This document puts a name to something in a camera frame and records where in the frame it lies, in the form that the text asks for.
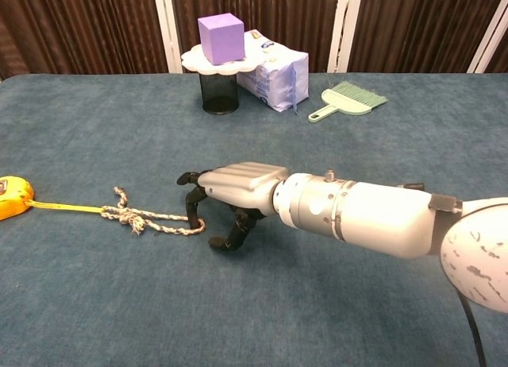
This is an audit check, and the pale blue tissue pack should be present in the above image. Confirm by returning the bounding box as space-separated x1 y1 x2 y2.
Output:
236 29 310 116

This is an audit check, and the white scalloped plate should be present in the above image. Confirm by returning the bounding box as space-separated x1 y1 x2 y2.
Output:
180 44 259 76

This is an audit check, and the purple cube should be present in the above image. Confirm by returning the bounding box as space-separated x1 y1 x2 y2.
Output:
197 13 245 66

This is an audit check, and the black mesh pen cup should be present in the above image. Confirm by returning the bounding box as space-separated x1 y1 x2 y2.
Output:
198 71 241 115

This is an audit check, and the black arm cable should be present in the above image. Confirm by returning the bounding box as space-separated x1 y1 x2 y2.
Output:
459 293 488 367

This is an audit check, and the mint green hand brush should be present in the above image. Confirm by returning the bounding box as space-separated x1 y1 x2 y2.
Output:
307 80 389 124

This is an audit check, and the yellow tape measure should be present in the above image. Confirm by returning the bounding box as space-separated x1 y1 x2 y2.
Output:
0 175 106 222

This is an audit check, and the brown pleated screen panel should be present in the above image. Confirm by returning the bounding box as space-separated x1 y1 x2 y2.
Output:
484 31 508 73
347 0 504 73
0 0 170 80
169 0 342 73

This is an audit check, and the white screen frame post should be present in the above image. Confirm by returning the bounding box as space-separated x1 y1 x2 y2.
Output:
325 0 365 73
152 0 183 74
467 0 508 73

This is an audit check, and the blue table cloth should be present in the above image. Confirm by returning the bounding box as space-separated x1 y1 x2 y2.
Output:
0 71 508 367

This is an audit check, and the braided beige rope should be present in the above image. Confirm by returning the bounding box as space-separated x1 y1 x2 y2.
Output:
100 186 206 237

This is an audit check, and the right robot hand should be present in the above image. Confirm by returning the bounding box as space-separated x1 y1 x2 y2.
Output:
176 161 291 252

